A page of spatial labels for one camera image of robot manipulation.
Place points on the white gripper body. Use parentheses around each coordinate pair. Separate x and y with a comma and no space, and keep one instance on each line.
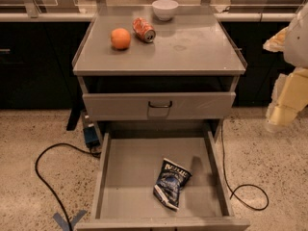
(297,45)

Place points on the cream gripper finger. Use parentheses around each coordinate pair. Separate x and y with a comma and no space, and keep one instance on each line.
(277,42)
(277,89)

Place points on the blue chip bag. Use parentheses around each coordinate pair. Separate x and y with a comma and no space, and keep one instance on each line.
(171,180)

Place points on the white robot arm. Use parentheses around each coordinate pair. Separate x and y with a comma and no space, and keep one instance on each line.
(296,41)

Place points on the closed top drawer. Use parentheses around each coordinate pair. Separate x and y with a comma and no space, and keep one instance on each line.
(134,106)

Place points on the grey drawer cabinet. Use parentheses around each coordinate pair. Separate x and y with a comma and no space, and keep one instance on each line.
(190,53)

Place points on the open middle drawer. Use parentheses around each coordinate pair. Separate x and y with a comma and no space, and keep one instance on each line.
(129,168)

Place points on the dark back counter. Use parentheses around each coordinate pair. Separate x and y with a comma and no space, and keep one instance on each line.
(36,71)

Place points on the white bowl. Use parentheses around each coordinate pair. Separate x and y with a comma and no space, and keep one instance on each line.
(165,9)

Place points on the orange soda can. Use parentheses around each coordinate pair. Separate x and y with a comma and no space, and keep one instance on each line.
(143,29)

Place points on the orange fruit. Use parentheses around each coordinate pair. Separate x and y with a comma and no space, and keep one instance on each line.
(120,39)

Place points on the blue power box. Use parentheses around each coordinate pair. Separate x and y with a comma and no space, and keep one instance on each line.
(90,136)

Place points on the blue tape cross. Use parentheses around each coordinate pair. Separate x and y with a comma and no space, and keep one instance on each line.
(68,224)

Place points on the black drawer handle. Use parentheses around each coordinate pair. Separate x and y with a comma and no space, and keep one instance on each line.
(160,106)

